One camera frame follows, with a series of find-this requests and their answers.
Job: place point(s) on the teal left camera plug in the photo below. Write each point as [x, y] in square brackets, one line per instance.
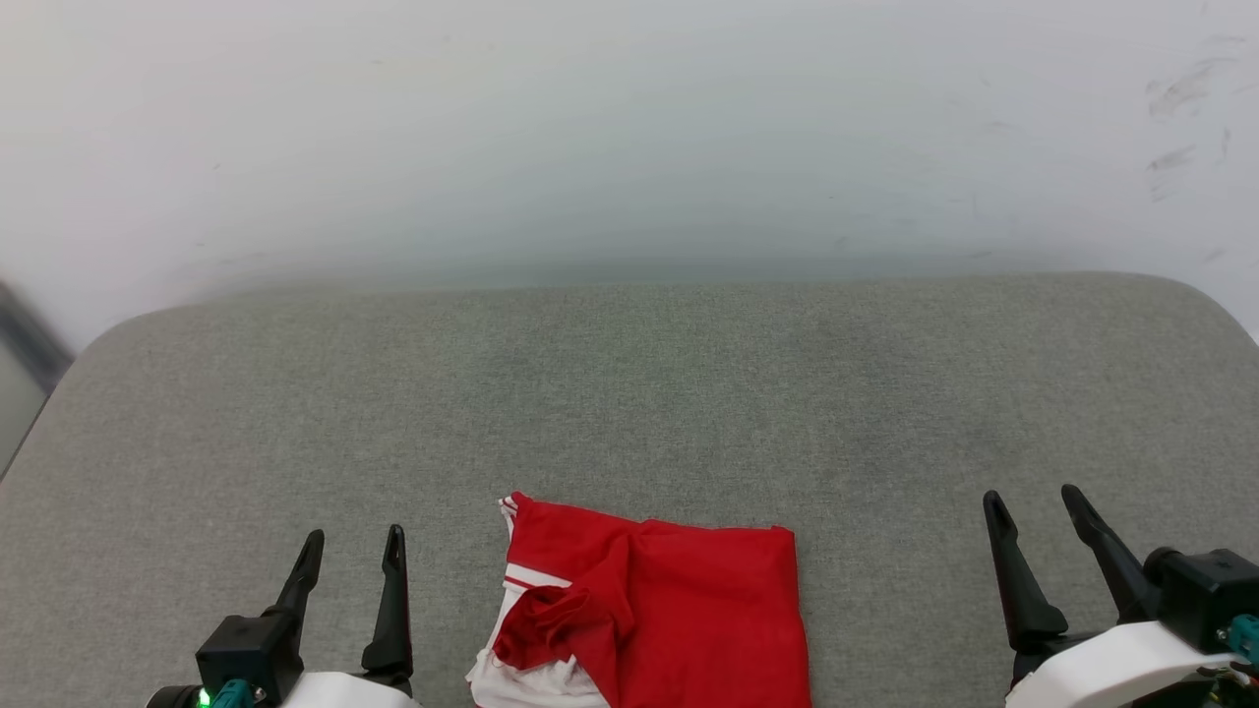
[234, 696]

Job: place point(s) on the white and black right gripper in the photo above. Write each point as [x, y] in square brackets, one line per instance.
[1092, 674]

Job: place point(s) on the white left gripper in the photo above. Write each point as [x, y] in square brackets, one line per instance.
[344, 693]

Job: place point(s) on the grey fabric sofa cushion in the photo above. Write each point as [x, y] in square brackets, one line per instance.
[629, 393]

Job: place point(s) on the teal camera plug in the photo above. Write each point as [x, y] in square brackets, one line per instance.
[234, 696]
[1247, 639]

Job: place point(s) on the red and white sports jersey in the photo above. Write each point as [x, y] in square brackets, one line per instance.
[708, 619]

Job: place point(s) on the teal right camera plug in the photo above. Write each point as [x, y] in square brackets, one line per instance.
[1247, 639]

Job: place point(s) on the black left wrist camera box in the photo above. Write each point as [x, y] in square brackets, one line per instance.
[251, 654]

